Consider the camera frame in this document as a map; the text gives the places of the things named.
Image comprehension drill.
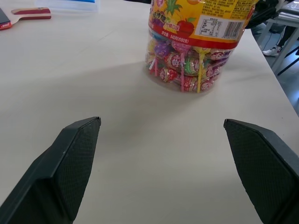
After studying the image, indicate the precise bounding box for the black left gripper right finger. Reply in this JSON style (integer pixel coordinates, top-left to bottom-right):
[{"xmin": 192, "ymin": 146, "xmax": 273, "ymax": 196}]
[{"xmin": 223, "ymin": 119, "xmax": 299, "ymax": 224}]

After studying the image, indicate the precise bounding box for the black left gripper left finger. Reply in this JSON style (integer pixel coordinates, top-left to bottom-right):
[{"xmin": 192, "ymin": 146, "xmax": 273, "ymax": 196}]
[{"xmin": 0, "ymin": 116, "xmax": 102, "ymax": 224}]

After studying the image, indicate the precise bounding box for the clear lollipop jar with label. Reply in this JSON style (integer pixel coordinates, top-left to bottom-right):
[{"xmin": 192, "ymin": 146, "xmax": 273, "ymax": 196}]
[{"xmin": 144, "ymin": 0, "xmax": 260, "ymax": 94}]

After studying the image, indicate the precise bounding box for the person in black trousers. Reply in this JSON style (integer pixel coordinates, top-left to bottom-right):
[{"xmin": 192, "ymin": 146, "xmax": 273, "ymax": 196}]
[{"xmin": 262, "ymin": 25, "xmax": 298, "ymax": 57}]

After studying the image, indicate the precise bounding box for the black bag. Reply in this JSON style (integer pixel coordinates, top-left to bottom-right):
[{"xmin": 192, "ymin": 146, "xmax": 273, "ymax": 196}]
[{"xmin": 247, "ymin": 0, "xmax": 279, "ymax": 29}]

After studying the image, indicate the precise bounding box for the red table tennis paddle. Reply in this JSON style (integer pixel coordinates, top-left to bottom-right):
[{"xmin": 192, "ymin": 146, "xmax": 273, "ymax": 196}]
[{"xmin": 0, "ymin": 6, "xmax": 52, "ymax": 31}]

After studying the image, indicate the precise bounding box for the clear plastic box blue lid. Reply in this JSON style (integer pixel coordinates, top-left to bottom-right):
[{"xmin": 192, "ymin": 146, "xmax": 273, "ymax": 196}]
[{"xmin": 35, "ymin": 0, "xmax": 101, "ymax": 13}]

